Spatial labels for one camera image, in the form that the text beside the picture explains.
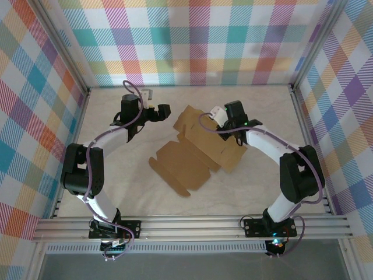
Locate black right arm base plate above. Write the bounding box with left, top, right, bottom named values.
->
left=244, top=218, right=297, bottom=237

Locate aluminium corner post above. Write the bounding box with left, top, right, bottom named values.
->
left=290, top=0, right=350, bottom=91
left=30, top=0, right=91, bottom=96

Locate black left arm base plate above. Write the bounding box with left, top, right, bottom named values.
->
left=89, top=220, right=142, bottom=240

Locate grey slotted cable duct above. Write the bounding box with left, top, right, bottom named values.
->
left=46, top=244, right=268, bottom=254

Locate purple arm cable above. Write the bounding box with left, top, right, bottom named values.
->
left=83, top=80, right=146, bottom=262
left=198, top=113, right=326, bottom=259

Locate brown cardboard box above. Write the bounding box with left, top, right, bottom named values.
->
left=148, top=104, right=248, bottom=198

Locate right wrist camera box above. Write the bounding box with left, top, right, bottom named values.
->
left=210, top=105, right=227, bottom=128

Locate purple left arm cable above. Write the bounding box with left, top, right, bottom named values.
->
left=83, top=80, right=146, bottom=262

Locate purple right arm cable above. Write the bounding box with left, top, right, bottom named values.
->
left=198, top=113, right=326, bottom=259

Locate aluminium side rail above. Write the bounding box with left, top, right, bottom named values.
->
left=290, top=86, right=336, bottom=215
left=50, top=89, right=92, bottom=219

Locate long aluminium mounting rail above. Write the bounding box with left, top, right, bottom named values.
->
left=31, top=215, right=355, bottom=242

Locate aluminium frame leg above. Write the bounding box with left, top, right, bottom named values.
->
left=337, top=239, right=361, bottom=280
left=27, top=241, right=49, bottom=280

